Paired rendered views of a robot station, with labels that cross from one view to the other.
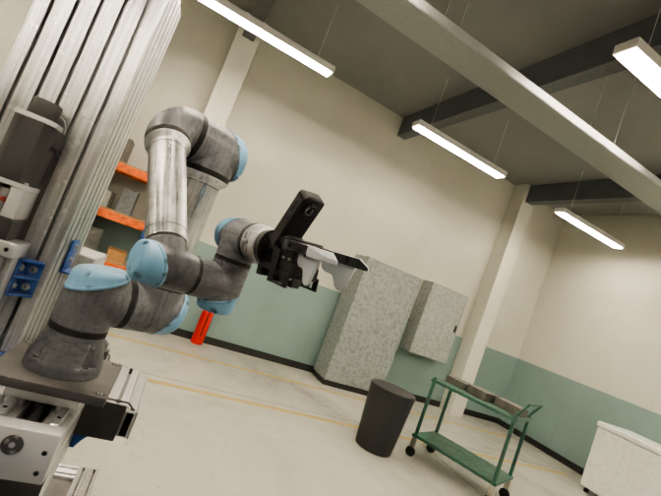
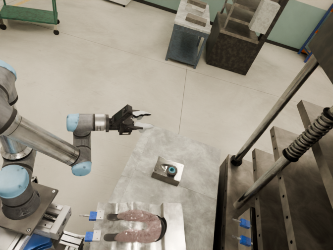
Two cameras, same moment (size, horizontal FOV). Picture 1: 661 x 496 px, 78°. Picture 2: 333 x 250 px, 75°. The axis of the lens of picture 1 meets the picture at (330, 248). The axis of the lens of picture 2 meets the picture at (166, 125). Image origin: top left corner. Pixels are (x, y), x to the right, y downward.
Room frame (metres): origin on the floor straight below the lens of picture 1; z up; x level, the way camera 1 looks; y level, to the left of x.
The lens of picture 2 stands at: (0.33, 0.65, 2.14)
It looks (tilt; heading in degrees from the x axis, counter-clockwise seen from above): 43 degrees down; 287
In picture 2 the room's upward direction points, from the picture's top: 19 degrees clockwise
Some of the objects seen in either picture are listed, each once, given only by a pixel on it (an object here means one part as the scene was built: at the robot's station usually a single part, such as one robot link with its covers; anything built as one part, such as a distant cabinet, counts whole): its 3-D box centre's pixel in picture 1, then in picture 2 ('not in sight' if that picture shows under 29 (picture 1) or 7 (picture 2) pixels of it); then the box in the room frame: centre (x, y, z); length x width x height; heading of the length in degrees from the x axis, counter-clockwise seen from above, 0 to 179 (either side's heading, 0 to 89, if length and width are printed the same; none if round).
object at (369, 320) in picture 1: (366, 325); not in sight; (6.38, -0.95, 0.97); 1.00 x 0.47 x 1.95; 112
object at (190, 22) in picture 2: not in sight; (189, 28); (2.03, -4.20, 0.44); 1.90 x 0.70 x 0.89; 112
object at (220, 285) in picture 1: (216, 282); (82, 141); (0.82, 0.19, 1.34); 0.11 x 0.08 x 0.11; 135
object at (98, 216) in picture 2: not in sight; (91, 216); (0.69, 0.26, 0.85); 0.13 x 0.05 x 0.05; 33
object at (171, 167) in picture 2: not in sight; (171, 171); (0.46, -0.27, 0.89); 0.08 x 0.08 x 0.04
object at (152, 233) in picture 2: not in sight; (139, 225); (0.43, 0.16, 0.90); 0.26 x 0.18 x 0.08; 33
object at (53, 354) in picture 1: (71, 344); (20, 198); (0.93, 0.45, 1.09); 0.15 x 0.15 x 0.10
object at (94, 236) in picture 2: not in sight; (87, 236); (0.63, 0.35, 0.85); 0.13 x 0.05 x 0.05; 33
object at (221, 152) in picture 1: (183, 227); (8, 126); (1.02, 0.36, 1.41); 0.15 x 0.12 x 0.55; 135
